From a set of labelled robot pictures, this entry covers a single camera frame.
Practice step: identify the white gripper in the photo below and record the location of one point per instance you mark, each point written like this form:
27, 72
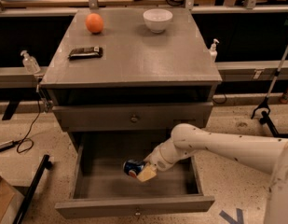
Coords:
157, 160

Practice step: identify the blue pepsi can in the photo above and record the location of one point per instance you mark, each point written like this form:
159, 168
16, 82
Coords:
133, 167

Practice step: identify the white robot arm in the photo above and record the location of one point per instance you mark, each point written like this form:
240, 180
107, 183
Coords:
266, 154

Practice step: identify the open bottom drawer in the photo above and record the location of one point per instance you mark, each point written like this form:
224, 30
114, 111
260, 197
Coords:
102, 189

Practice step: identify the closed middle drawer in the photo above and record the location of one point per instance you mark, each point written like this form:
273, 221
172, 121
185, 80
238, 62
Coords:
87, 118

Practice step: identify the grey wooden drawer cabinet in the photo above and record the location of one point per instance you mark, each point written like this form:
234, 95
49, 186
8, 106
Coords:
137, 66

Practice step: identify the black stand leg right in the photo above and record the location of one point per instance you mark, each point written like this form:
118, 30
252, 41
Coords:
266, 120

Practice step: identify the black stand leg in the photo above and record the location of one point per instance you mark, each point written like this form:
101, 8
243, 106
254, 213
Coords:
44, 164
266, 120

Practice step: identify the grabber stick tool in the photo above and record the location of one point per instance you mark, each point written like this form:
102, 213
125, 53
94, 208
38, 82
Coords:
264, 104

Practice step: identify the white pump bottle right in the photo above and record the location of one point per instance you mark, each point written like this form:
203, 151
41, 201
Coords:
212, 50

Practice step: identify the dark snack bar wrapper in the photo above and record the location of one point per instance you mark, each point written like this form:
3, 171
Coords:
86, 53

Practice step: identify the black stand leg left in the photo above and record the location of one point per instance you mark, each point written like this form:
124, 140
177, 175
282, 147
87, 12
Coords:
44, 164

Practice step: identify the cardboard box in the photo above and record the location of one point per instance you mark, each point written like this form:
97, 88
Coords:
10, 202

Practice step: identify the black power adapter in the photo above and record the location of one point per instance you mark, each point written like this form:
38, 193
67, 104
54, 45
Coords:
6, 145

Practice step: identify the white bowl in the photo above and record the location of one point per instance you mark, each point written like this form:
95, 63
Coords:
157, 19

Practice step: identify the orange bottle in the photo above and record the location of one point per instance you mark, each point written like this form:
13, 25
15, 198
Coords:
284, 97

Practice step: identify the orange fruit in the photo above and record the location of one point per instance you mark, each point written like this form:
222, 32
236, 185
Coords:
94, 23

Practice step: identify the clear sanitizer bottle left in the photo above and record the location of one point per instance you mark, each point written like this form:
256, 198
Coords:
30, 63

